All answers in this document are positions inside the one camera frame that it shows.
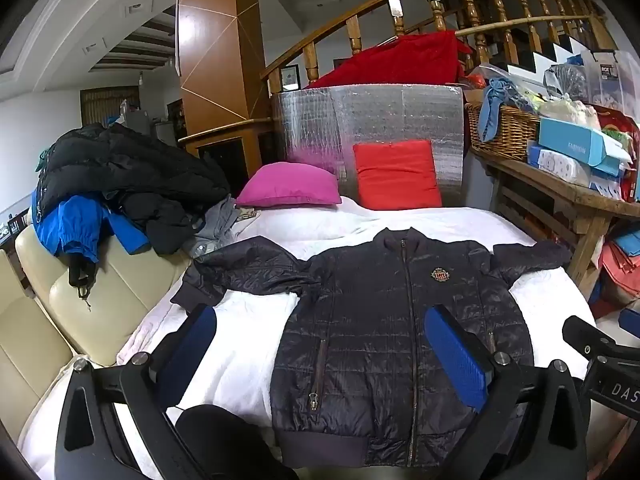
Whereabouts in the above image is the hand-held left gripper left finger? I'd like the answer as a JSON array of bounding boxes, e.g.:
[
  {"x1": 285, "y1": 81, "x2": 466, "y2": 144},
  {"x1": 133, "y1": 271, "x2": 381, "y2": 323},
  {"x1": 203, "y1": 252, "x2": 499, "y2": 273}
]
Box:
[{"x1": 55, "y1": 304, "x2": 219, "y2": 480}]

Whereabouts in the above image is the wooden table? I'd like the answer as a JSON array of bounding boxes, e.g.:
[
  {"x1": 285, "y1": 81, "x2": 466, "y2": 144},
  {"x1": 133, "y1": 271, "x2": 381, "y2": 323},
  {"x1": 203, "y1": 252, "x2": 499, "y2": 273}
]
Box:
[{"x1": 470, "y1": 149, "x2": 640, "y2": 302}]

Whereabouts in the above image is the blue cloth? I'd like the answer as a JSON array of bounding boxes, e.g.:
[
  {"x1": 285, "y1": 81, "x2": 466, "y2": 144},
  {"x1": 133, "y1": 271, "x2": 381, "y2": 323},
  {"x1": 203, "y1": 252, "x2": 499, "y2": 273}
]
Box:
[{"x1": 477, "y1": 78, "x2": 524, "y2": 144}]

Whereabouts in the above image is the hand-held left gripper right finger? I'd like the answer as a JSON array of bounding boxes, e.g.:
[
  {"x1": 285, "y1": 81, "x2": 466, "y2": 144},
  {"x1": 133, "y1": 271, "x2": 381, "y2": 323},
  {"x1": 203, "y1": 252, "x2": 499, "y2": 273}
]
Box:
[{"x1": 424, "y1": 303, "x2": 589, "y2": 480}]

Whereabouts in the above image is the red velvet cloth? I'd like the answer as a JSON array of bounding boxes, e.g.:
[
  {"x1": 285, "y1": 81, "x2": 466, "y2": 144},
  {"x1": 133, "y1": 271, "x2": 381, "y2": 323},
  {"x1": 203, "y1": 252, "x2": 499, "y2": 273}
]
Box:
[{"x1": 305, "y1": 30, "x2": 474, "y2": 92}]

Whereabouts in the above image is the silver foil insulation panel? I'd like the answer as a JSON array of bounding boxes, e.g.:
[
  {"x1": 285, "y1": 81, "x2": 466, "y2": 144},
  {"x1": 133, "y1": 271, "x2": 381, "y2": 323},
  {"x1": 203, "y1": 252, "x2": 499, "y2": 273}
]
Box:
[{"x1": 270, "y1": 82, "x2": 469, "y2": 208}]

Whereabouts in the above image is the clear plastic bag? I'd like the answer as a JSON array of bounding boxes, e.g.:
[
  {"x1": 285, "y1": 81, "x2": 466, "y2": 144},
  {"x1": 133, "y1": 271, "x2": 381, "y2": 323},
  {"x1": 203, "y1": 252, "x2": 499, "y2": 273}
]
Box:
[{"x1": 542, "y1": 62, "x2": 592, "y2": 104}]

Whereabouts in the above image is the red pillow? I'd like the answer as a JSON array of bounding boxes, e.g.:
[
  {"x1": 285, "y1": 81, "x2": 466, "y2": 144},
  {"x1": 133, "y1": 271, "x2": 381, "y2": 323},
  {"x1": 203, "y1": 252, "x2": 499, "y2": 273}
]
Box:
[{"x1": 352, "y1": 139, "x2": 444, "y2": 211}]

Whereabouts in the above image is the white bed blanket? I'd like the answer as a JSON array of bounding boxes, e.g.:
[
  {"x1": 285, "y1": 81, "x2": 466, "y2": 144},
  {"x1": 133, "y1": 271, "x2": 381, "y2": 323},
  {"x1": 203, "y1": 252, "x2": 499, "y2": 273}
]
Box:
[{"x1": 20, "y1": 195, "x2": 598, "y2": 480}]

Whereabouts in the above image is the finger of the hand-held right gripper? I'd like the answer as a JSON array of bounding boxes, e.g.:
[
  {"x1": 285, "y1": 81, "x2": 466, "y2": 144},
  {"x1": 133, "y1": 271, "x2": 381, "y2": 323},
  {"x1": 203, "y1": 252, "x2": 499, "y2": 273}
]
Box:
[{"x1": 562, "y1": 315, "x2": 623, "y2": 361}]

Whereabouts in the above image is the pile of dark jackets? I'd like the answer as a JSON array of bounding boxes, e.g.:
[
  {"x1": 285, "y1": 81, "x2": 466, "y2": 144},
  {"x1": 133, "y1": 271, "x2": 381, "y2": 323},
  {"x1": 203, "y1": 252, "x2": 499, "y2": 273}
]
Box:
[{"x1": 37, "y1": 122, "x2": 232, "y2": 221}]

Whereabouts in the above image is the blue jacket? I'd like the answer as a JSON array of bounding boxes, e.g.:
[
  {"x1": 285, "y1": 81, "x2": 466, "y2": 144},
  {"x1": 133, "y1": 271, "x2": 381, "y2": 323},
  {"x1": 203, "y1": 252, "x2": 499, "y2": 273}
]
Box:
[{"x1": 31, "y1": 189, "x2": 153, "y2": 312}]

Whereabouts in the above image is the light blue cardboard box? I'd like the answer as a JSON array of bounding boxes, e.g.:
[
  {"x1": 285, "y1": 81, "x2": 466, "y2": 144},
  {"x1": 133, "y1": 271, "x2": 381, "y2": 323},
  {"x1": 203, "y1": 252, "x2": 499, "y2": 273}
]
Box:
[{"x1": 537, "y1": 117, "x2": 634, "y2": 179}]

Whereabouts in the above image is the black garment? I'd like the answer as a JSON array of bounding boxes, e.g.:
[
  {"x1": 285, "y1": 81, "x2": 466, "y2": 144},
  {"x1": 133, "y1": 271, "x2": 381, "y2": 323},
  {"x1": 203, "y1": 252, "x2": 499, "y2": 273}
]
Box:
[{"x1": 117, "y1": 190, "x2": 203, "y2": 256}]

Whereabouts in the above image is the low wooden cabinet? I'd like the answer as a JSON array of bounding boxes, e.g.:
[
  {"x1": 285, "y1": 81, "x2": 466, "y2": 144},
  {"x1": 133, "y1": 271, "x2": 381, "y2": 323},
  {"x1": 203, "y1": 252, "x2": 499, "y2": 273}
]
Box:
[{"x1": 177, "y1": 117, "x2": 277, "y2": 197}]

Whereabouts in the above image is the small picture frame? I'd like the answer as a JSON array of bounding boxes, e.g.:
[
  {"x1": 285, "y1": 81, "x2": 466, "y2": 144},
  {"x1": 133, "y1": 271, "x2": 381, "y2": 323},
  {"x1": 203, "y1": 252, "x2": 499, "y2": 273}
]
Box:
[{"x1": 279, "y1": 64, "x2": 301, "y2": 94}]

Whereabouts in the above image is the pink pillow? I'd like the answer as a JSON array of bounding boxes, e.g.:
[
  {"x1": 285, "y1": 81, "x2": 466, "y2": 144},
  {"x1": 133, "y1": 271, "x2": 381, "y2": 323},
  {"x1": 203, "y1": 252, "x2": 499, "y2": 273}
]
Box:
[{"x1": 235, "y1": 161, "x2": 344, "y2": 209}]

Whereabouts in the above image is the wicker basket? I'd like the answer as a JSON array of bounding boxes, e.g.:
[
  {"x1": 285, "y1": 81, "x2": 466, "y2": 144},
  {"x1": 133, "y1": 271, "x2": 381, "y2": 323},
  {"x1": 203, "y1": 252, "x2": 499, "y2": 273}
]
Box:
[{"x1": 464, "y1": 101, "x2": 545, "y2": 164}]

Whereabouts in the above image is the dark navy quilted jacket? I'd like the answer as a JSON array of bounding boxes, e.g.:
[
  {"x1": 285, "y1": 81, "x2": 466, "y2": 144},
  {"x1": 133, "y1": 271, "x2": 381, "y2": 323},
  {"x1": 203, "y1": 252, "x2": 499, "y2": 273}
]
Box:
[{"x1": 171, "y1": 227, "x2": 573, "y2": 468}]

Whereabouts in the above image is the red patterned bag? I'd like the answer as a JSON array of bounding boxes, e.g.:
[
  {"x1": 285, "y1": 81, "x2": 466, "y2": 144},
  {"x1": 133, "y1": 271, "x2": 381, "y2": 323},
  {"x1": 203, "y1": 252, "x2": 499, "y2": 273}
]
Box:
[{"x1": 585, "y1": 104, "x2": 640, "y2": 201}]

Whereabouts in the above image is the clear plastic storage box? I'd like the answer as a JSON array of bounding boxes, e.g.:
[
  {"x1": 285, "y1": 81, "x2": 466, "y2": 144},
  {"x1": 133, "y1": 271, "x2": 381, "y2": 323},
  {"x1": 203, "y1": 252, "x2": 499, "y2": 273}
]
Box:
[{"x1": 580, "y1": 50, "x2": 640, "y2": 112}]

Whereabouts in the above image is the cream leather sofa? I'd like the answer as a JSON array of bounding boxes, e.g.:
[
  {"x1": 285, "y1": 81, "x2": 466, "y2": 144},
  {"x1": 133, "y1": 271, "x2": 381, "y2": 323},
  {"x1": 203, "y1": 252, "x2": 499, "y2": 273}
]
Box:
[{"x1": 0, "y1": 220, "x2": 194, "y2": 443}]

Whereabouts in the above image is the wooden pillar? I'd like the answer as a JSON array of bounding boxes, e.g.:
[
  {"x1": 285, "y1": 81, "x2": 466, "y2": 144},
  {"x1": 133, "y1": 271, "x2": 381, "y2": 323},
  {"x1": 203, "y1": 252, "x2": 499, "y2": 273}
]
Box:
[{"x1": 177, "y1": 0, "x2": 274, "y2": 147}]

